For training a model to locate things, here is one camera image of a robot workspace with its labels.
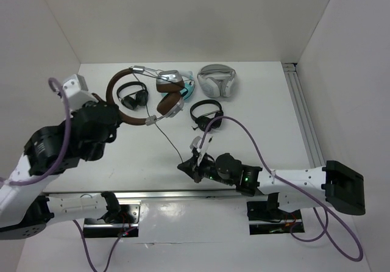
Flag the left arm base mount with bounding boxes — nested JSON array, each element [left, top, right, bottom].
[[82, 200, 141, 238]]

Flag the small black headphones left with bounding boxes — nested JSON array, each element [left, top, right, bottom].
[[116, 81, 149, 110]]

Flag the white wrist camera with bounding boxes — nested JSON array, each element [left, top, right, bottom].
[[62, 74, 90, 111], [190, 134, 213, 166]]

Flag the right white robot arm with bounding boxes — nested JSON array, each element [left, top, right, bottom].
[[177, 153, 366, 218]]

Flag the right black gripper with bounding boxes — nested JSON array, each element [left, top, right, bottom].
[[177, 152, 235, 186]]

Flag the brown leather headphones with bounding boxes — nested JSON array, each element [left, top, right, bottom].
[[105, 65, 187, 126]]

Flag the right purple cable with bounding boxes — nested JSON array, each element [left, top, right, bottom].
[[199, 116, 364, 261]]

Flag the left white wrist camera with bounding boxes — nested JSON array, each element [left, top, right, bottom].
[[62, 74, 90, 111]]

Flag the black headphones centre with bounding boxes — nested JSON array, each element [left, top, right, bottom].
[[190, 99, 224, 131]]

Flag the teal cat ear headphones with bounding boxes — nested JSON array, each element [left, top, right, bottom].
[[156, 70, 195, 100]]

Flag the white grey gaming headset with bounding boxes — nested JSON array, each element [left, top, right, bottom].
[[197, 64, 236, 98]]

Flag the aluminium table rail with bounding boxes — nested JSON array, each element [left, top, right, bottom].
[[45, 188, 272, 202]]

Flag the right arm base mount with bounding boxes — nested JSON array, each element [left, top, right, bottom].
[[246, 201, 305, 235]]

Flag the purple cable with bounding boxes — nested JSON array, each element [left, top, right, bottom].
[[199, 116, 364, 261], [0, 77, 74, 186]]

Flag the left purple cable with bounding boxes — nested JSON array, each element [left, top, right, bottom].
[[0, 77, 74, 186]]

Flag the right side aluminium rail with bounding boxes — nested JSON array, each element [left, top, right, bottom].
[[282, 63, 325, 168]]

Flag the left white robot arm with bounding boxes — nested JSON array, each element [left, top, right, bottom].
[[1, 101, 121, 240]]

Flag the thin black headphone cable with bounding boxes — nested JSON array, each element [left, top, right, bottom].
[[132, 69, 185, 163]]

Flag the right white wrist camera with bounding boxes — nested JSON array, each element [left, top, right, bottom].
[[190, 134, 213, 166]]

